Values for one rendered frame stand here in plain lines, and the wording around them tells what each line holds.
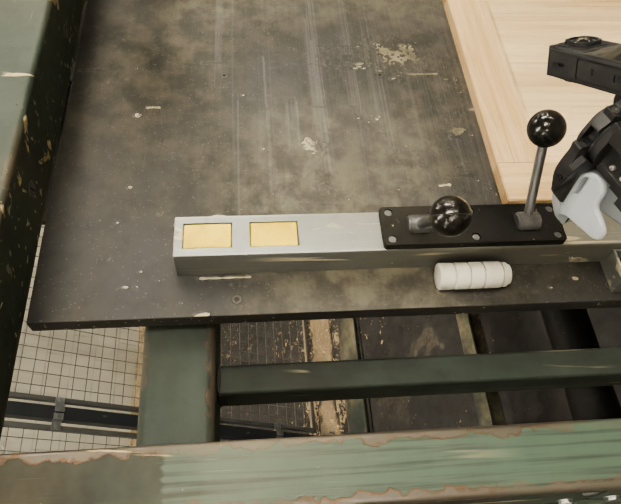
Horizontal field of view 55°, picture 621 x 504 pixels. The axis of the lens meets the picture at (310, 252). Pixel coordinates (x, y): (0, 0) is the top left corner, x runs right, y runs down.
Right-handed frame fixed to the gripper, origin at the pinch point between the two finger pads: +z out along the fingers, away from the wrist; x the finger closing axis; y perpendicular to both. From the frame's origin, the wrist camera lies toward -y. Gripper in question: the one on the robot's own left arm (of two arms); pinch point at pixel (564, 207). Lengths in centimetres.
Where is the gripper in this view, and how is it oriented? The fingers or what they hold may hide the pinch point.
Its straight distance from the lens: 62.5
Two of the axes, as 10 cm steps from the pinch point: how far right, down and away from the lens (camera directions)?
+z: -0.6, 5.2, 8.5
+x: 9.1, -3.2, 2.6
